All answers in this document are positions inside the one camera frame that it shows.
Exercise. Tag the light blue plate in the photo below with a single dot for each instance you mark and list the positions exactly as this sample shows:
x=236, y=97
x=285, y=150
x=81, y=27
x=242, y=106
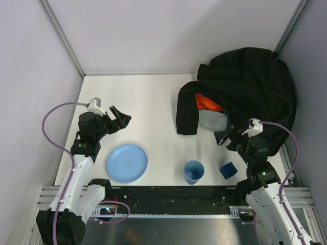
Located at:
x=126, y=163

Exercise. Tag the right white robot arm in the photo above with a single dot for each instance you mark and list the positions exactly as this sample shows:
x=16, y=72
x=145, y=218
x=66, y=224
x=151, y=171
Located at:
x=263, y=189

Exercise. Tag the blue plastic cup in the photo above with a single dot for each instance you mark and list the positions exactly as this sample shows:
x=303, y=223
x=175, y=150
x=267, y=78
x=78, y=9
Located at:
x=193, y=172

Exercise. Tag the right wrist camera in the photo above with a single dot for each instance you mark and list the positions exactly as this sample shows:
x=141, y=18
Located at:
x=255, y=127

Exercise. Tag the orange cloth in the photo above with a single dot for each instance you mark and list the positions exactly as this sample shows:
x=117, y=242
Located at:
x=204, y=103

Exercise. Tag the slotted cable duct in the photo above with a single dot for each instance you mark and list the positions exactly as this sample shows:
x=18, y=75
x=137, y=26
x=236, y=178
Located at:
x=232, y=213

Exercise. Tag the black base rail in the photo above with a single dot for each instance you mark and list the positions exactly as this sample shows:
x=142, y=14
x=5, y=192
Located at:
x=224, y=195

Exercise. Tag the dark blue cube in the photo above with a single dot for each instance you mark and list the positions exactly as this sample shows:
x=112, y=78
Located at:
x=228, y=170

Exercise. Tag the aluminium corner post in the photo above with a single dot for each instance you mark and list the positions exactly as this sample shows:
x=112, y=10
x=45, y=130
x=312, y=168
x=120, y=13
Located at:
x=49, y=13
x=295, y=18

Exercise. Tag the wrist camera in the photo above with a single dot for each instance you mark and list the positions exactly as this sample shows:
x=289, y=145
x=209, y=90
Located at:
x=255, y=127
x=95, y=105

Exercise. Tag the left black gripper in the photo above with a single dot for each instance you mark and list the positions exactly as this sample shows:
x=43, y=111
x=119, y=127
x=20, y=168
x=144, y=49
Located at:
x=110, y=122

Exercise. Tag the black cloth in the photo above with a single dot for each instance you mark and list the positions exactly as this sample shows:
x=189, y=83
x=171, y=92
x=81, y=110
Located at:
x=247, y=83

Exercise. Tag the right aluminium corner post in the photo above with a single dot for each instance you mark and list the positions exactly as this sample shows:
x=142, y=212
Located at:
x=295, y=18

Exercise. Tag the light grey cloth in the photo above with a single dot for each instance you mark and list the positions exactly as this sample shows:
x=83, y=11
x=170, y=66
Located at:
x=213, y=120

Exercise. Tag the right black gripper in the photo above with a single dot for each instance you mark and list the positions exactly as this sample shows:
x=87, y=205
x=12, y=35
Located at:
x=230, y=140

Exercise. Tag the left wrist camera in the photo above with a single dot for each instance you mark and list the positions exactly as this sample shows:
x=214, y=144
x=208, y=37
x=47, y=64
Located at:
x=95, y=105

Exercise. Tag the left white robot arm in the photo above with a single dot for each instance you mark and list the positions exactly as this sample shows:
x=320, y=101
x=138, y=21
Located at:
x=64, y=222

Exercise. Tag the left aluminium corner post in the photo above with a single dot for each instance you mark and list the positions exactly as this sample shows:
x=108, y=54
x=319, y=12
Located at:
x=49, y=13

